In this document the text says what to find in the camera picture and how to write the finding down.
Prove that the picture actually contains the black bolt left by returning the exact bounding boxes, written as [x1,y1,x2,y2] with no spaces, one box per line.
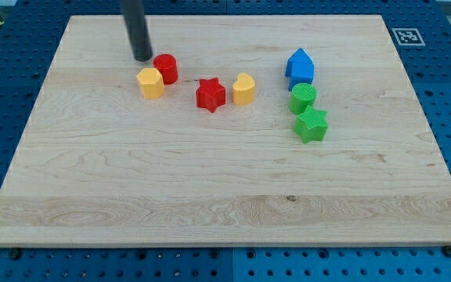
[8,248,22,260]

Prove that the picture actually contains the blue arrow house block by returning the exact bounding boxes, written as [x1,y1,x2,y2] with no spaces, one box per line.
[285,48,315,92]

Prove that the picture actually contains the yellow hexagon block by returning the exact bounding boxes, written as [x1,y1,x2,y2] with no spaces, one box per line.
[136,68,164,99]

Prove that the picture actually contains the white fiducial marker tag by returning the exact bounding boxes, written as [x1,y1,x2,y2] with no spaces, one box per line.
[392,27,425,46]

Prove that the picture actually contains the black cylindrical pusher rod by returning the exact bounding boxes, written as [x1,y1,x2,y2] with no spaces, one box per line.
[120,0,153,62]

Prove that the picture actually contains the yellow heart block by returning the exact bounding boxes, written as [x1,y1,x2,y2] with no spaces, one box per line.
[233,73,256,106]

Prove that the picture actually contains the wooden board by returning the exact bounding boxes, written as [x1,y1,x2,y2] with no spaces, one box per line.
[0,15,451,248]

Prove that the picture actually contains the black bolt right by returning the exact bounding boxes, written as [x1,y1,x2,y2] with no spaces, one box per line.
[442,245,451,258]

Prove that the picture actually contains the green star block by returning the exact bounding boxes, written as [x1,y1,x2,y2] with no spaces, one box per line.
[294,106,328,143]

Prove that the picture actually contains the red star block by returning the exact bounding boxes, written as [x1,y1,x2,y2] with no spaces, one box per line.
[196,77,226,113]

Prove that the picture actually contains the black bolt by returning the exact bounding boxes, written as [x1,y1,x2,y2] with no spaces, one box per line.
[8,248,22,260]
[442,245,451,258]

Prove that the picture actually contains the green cylinder block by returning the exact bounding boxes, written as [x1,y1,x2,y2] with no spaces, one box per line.
[289,83,317,114]

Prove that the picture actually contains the red cylinder block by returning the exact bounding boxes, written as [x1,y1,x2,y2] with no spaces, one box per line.
[153,53,179,85]

